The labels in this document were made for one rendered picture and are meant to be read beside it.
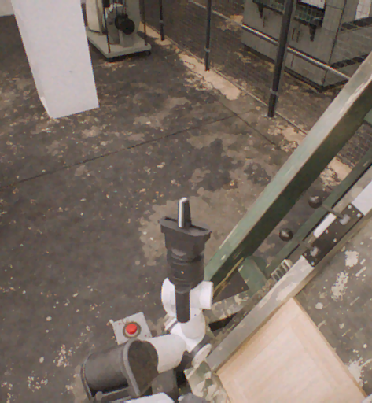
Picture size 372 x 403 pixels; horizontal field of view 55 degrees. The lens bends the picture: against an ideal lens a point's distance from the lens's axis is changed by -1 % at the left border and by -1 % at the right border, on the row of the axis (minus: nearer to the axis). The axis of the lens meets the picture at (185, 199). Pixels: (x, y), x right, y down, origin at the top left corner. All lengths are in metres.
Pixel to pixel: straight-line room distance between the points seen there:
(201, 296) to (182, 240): 0.16
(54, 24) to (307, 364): 3.76
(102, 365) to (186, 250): 0.33
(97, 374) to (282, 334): 0.55
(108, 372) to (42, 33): 3.64
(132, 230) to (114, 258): 0.30
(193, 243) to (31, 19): 3.55
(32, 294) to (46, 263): 0.27
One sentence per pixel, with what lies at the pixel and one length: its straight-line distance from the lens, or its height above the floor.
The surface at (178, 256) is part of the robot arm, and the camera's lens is 0.81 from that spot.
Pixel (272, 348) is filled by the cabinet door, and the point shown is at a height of 1.10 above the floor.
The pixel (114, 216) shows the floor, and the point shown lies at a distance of 3.07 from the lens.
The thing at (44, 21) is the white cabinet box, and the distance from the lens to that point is 4.13.
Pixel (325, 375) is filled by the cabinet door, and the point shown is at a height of 1.18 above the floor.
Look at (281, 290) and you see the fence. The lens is 1.13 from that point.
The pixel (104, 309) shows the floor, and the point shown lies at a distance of 2.55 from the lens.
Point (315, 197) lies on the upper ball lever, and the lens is 0.96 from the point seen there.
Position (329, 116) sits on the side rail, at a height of 1.63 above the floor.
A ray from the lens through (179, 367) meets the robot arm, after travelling 1.10.
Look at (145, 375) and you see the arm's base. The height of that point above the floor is 1.33.
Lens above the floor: 2.17
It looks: 43 degrees down
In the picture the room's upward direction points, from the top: straight up
